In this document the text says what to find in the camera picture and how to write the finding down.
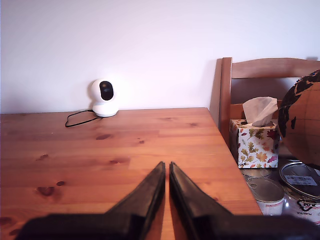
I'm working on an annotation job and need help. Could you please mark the white tissue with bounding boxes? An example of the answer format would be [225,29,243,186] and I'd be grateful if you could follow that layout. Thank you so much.
[242,96,279,128]

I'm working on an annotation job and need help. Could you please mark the round metal lid with label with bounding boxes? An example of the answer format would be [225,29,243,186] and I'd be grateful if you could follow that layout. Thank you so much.
[279,161,320,201]

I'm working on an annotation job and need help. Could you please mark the thin black camera cable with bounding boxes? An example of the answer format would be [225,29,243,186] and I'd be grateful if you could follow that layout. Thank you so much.
[65,109,103,128]

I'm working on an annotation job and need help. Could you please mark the wooden chair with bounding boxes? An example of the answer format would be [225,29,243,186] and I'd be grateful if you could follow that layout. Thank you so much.
[209,56,320,148]

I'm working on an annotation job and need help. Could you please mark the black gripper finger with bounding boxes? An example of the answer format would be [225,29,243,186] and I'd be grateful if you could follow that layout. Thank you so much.
[169,161,235,240]
[104,161,166,240]

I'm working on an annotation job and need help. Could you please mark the white round security camera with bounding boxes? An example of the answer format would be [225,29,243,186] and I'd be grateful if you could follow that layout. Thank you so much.
[87,78,120,118]

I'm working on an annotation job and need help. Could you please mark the brown cork globe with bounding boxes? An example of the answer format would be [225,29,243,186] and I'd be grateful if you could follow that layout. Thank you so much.
[277,69,320,173]

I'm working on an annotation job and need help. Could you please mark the clear printed plastic packaging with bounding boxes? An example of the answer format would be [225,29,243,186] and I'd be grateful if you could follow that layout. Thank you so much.
[282,194,320,226]

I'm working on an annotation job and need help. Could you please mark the silver tin can white label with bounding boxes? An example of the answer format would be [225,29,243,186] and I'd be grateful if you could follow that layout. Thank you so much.
[246,176,286,216]

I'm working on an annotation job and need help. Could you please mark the leaf print tissue box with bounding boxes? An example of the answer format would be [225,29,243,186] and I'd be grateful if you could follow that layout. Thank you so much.
[229,118,280,169]

